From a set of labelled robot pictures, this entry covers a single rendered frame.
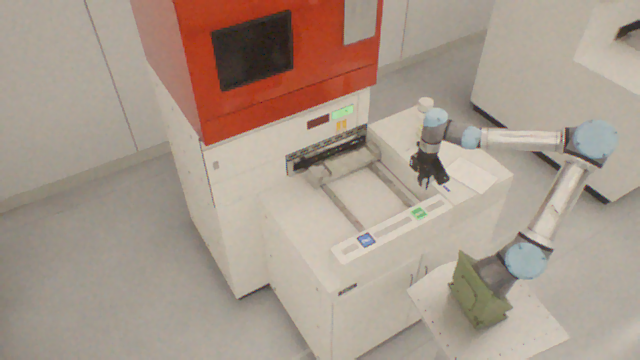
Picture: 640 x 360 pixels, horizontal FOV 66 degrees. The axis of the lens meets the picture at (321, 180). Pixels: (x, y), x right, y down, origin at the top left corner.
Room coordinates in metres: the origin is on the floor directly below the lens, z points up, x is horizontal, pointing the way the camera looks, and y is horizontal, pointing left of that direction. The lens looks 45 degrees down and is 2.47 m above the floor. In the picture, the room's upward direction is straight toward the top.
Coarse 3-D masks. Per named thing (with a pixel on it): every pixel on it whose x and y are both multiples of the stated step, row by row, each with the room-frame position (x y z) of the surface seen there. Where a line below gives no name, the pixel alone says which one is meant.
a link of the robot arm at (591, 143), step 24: (600, 120) 1.15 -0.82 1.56; (576, 144) 1.12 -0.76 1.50; (600, 144) 1.09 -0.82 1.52; (576, 168) 1.08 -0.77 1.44; (600, 168) 1.07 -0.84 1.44; (552, 192) 1.05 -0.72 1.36; (576, 192) 1.03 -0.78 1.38; (552, 216) 0.99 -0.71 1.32; (528, 240) 0.95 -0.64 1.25; (552, 240) 0.96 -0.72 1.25; (528, 264) 0.89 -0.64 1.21
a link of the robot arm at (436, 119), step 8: (432, 112) 1.33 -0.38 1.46; (440, 112) 1.33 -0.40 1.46; (424, 120) 1.33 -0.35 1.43; (432, 120) 1.30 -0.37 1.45; (440, 120) 1.30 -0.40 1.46; (448, 120) 1.31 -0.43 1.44; (424, 128) 1.32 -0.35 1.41; (432, 128) 1.30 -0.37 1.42; (440, 128) 1.29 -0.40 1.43; (424, 136) 1.31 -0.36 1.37; (432, 136) 1.29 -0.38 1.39; (440, 136) 1.28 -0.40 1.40; (432, 144) 1.29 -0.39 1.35
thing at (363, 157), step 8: (360, 152) 1.79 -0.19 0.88; (368, 152) 1.78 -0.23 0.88; (336, 160) 1.73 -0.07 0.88; (344, 160) 1.73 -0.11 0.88; (352, 160) 1.73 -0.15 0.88; (360, 160) 1.73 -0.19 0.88; (368, 160) 1.73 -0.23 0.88; (376, 160) 1.76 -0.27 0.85; (320, 168) 1.67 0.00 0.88; (344, 168) 1.67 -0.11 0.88; (352, 168) 1.68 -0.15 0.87; (328, 176) 1.62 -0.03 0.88; (336, 176) 1.64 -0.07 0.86; (320, 184) 1.59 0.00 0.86
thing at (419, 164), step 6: (420, 150) 1.32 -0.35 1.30; (414, 156) 1.36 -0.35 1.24; (420, 156) 1.34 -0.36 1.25; (426, 156) 1.32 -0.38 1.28; (414, 162) 1.33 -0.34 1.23; (420, 162) 1.32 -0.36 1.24; (414, 168) 1.33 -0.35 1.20; (420, 168) 1.31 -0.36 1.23; (426, 168) 1.29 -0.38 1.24; (426, 174) 1.29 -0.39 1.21; (432, 174) 1.32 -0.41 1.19
